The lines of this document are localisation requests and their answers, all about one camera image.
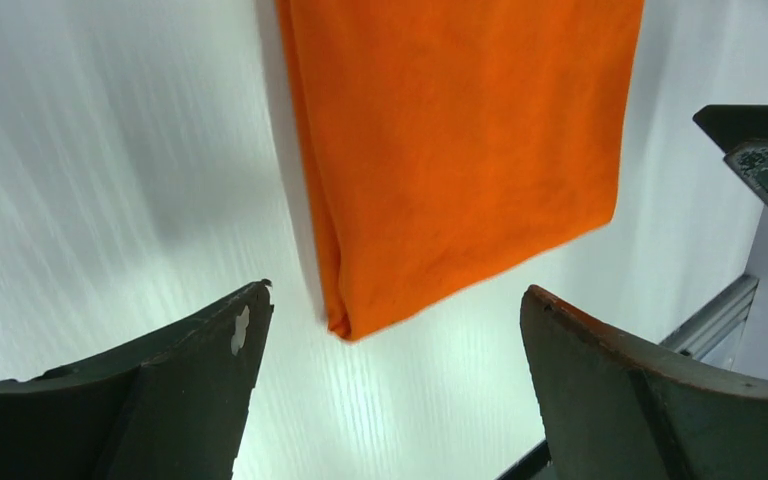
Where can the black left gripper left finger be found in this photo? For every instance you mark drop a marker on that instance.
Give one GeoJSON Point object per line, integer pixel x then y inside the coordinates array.
{"type": "Point", "coordinates": [171, 404]}

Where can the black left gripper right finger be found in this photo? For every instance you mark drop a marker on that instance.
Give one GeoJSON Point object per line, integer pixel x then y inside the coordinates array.
{"type": "Point", "coordinates": [616, 406]}

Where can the orange t shirt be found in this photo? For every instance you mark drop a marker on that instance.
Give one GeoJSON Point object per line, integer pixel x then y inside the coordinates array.
{"type": "Point", "coordinates": [446, 142]}

